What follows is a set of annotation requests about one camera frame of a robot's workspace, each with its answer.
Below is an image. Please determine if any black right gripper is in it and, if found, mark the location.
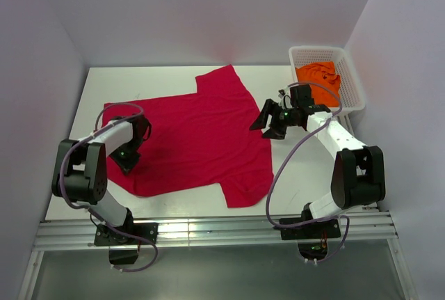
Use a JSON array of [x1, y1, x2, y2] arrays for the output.
[[250, 98, 298, 140]]

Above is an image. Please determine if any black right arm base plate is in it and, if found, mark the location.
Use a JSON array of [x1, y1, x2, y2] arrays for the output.
[[275, 217, 341, 240]]

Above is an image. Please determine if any orange t shirt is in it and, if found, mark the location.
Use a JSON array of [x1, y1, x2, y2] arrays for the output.
[[296, 61, 341, 107]]

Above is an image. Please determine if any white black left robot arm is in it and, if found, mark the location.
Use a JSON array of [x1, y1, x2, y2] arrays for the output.
[[51, 114, 152, 244]]

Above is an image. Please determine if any red t shirt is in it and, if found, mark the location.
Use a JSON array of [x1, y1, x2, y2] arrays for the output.
[[103, 65, 273, 208]]

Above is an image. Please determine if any aluminium table edge rail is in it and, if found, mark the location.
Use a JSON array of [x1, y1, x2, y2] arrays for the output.
[[32, 212, 398, 251]]

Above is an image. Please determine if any white perforated plastic basket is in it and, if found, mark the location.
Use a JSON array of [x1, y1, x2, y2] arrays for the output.
[[289, 45, 365, 114]]

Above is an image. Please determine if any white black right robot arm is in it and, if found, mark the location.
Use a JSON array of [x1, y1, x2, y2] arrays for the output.
[[250, 99, 386, 237]]

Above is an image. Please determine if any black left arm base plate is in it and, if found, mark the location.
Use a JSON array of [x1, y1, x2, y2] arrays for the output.
[[94, 223, 159, 246]]

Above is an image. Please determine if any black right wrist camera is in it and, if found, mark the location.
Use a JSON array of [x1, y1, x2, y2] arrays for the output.
[[279, 84, 315, 109]]

